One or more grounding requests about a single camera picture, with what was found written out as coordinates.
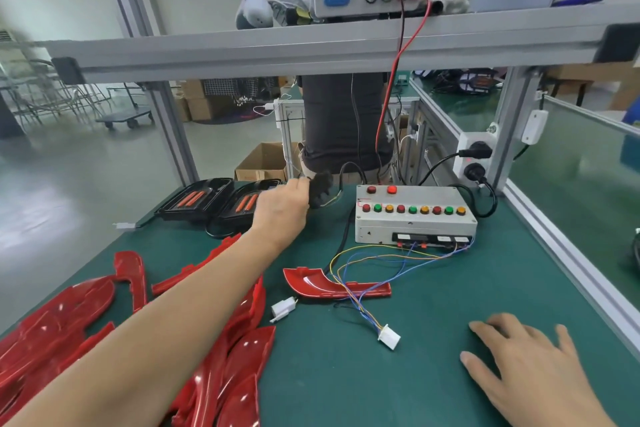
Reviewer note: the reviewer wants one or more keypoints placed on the white metal stand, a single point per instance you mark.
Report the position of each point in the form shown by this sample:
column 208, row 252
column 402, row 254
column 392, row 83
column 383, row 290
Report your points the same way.
column 285, row 126

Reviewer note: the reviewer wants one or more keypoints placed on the low open cardboard carton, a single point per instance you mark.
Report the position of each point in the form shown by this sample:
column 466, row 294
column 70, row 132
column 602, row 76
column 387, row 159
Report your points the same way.
column 262, row 161

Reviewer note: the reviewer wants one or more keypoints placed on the person's right hand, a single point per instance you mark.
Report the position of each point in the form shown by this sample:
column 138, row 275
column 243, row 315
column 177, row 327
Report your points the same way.
column 530, row 372

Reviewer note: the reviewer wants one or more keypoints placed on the pile of red lens covers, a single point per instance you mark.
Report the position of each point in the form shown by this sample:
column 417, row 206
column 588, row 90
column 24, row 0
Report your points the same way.
column 60, row 332

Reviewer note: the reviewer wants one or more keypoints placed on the black tail light assembly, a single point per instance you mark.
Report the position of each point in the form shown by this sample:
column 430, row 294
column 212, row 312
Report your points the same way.
column 325, row 189

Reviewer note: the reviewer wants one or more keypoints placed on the beige test button box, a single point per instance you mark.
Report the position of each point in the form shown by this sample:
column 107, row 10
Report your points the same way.
column 415, row 227

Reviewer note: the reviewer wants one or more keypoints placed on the person's left forearm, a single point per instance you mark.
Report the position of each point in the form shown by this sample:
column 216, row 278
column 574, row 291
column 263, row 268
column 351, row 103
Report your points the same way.
column 150, row 342

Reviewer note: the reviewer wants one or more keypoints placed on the white power strip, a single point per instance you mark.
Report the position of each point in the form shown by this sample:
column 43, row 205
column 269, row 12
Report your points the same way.
column 468, row 146

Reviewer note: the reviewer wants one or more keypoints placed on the pile of black lamp housings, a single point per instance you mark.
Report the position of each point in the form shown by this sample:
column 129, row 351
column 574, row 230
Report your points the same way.
column 215, row 199

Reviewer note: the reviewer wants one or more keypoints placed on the large cardboard box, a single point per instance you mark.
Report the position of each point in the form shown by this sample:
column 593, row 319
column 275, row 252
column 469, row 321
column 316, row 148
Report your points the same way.
column 205, row 101

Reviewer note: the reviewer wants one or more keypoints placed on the group of metal chairs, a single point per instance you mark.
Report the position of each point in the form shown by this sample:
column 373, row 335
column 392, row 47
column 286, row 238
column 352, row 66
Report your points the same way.
column 50, row 86

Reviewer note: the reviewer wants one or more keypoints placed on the person's left hand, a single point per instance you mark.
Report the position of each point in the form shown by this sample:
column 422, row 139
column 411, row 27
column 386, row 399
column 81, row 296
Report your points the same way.
column 280, row 211

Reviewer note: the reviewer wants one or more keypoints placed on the flat platform trolley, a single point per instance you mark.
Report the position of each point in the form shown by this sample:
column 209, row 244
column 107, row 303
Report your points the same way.
column 125, row 118

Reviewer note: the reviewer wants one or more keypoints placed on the white cloth bundle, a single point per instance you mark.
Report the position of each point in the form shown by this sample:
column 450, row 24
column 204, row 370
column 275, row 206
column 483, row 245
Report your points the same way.
column 265, row 9

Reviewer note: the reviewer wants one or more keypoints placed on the white switch box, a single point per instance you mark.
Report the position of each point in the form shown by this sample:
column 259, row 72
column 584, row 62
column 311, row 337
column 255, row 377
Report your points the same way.
column 534, row 126

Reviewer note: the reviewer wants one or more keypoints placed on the aluminium workstation frame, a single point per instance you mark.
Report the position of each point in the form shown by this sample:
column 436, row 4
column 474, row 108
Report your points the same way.
column 350, row 46

